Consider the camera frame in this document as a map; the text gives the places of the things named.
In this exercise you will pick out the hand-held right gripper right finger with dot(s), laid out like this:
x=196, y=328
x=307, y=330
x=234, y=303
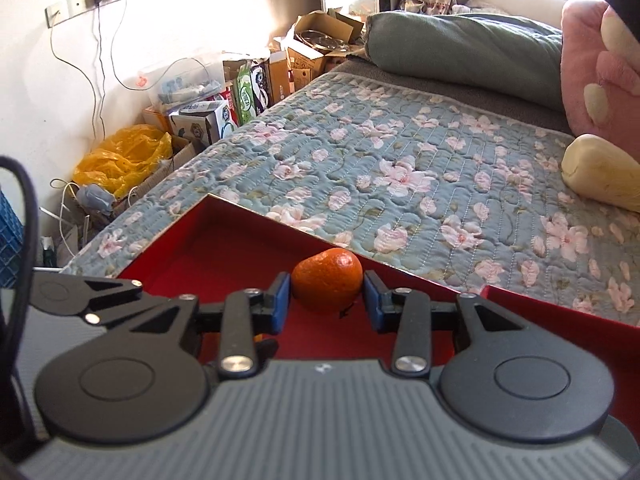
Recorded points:
x=371, y=301

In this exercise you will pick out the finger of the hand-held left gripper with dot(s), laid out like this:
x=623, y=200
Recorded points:
x=112, y=310

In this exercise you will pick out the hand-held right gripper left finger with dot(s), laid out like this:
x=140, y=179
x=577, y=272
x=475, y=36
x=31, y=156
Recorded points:
x=282, y=302

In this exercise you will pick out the red-orange tangerine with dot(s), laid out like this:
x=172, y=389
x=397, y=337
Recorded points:
x=327, y=280

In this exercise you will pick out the large red tray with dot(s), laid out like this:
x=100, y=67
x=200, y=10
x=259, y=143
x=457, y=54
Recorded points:
x=225, y=260

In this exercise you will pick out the blue crate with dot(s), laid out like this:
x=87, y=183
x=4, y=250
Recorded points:
x=10, y=230

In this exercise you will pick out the floral quilt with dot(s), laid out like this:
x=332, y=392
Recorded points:
x=400, y=160

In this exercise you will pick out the brown open carton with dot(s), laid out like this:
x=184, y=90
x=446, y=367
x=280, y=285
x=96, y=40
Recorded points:
x=165, y=170

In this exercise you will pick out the yellow plastic bag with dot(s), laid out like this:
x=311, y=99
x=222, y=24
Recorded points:
x=122, y=157

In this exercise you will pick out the white printed box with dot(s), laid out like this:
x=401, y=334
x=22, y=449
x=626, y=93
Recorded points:
x=200, y=122

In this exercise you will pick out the green and white carton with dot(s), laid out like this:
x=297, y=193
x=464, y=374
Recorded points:
x=247, y=92

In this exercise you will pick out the clear plastic storage box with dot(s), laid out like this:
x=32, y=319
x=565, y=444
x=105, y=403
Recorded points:
x=192, y=77

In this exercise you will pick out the grey-green duvet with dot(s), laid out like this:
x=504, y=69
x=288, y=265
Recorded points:
x=450, y=50

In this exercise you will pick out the napa cabbage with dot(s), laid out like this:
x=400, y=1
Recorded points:
x=600, y=170

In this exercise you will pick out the metal pot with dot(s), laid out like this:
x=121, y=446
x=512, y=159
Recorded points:
x=317, y=41

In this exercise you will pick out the open cardboard box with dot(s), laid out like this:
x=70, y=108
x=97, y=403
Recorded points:
x=330, y=25

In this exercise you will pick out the blue-grey plate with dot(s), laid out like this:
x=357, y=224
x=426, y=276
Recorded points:
x=617, y=437

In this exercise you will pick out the pink plush toy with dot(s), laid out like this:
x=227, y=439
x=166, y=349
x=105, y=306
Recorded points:
x=590, y=60

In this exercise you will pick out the wall power strip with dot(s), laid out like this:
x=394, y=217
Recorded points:
x=75, y=7

